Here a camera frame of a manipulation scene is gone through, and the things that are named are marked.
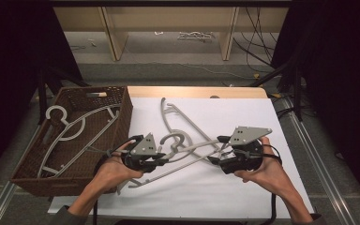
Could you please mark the white table cover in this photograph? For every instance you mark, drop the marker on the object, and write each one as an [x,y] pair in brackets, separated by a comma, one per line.
[247,109]

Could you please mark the black metal stand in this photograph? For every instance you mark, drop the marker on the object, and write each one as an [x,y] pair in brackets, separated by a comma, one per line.
[297,93]
[42,93]

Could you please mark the aluminium floor rail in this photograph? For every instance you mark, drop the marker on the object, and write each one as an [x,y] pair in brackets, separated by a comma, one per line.
[322,168]
[0,200]

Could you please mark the person's right hand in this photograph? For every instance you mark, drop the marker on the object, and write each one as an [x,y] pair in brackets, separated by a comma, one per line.
[272,175]

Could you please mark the light wooden shelf unit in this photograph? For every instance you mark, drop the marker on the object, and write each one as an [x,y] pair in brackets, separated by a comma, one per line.
[168,18]

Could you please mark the black curtain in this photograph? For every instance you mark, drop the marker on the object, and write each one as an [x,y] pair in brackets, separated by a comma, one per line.
[340,78]
[12,78]

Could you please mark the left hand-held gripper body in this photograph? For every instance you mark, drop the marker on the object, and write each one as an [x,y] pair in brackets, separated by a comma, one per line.
[145,146]

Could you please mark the person's left hand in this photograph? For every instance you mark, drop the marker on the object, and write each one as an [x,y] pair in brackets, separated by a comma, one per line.
[112,175]

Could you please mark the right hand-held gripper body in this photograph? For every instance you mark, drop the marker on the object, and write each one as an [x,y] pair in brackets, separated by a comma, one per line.
[247,134]

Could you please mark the brown wicker basket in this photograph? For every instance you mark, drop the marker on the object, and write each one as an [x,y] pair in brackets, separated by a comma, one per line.
[123,106]

